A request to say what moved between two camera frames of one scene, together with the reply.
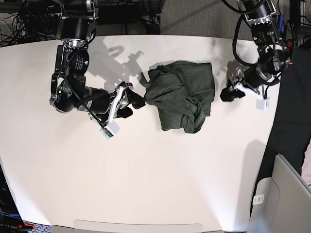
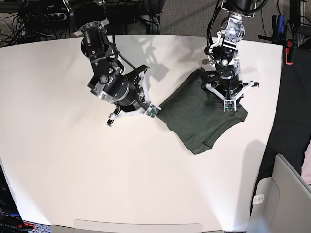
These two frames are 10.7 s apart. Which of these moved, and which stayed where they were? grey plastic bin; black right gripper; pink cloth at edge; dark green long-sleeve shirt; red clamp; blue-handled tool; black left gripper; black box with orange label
Moved: black left gripper; black right gripper; dark green long-sleeve shirt
Stayed: black box with orange label; blue-handled tool; red clamp; pink cloth at edge; grey plastic bin
